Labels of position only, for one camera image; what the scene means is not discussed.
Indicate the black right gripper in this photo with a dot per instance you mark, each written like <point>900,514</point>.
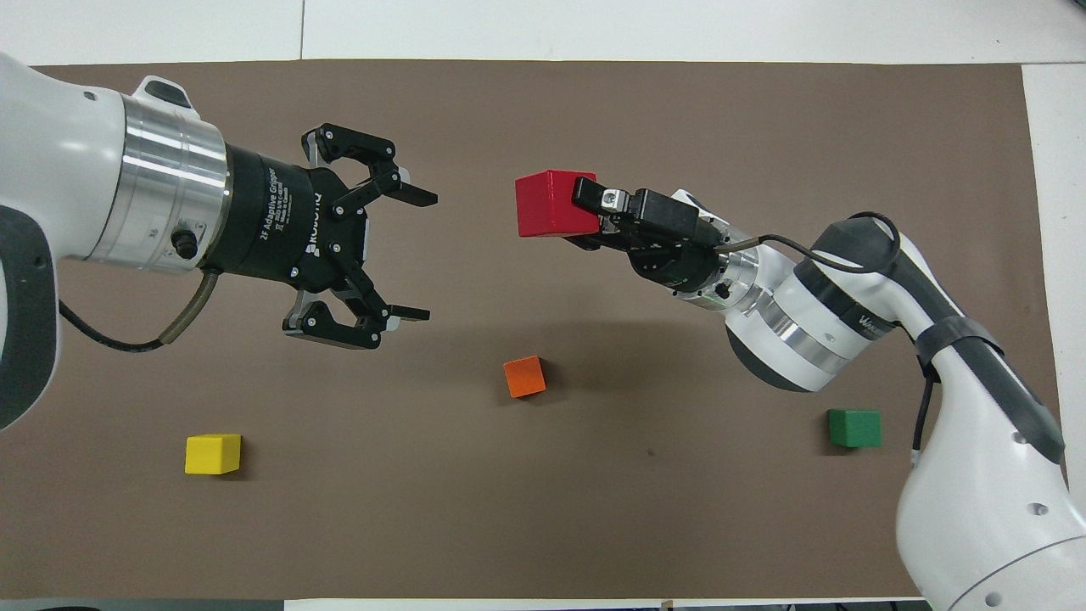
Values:
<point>670,246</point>

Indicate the brown table mat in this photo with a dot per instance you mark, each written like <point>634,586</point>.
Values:
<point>543,509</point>

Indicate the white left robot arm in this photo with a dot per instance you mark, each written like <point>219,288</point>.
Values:
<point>59,170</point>

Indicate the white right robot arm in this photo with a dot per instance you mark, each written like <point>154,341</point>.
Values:
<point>976,509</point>

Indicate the red wooden block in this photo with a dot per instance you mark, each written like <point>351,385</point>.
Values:
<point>547,204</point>

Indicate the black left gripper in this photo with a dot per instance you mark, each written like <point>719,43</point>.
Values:
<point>280,221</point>

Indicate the green wooden block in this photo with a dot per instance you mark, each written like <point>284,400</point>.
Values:
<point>855,428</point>

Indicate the yellow wooden block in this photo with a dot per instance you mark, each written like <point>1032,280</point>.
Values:
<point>212,454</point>

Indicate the orange wooden block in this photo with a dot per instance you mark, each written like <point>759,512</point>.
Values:
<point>524,377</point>

